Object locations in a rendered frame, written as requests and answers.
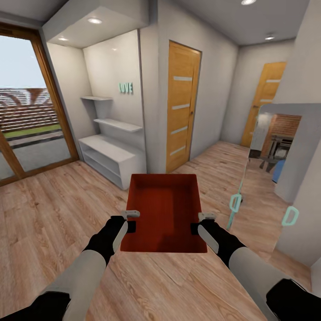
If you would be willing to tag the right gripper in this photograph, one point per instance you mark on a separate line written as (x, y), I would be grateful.
(194, 228)

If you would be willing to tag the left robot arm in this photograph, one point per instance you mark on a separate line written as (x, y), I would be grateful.
(68, 297)

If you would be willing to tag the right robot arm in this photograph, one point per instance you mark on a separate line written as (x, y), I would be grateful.
(279, 296)

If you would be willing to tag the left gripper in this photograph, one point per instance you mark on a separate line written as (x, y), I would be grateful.
(131, 227)

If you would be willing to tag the door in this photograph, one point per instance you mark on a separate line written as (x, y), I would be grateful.
(34, 133)
(182, 86)
(265, 94)

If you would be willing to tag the storage box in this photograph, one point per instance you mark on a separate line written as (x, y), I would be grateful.
(168, 204)

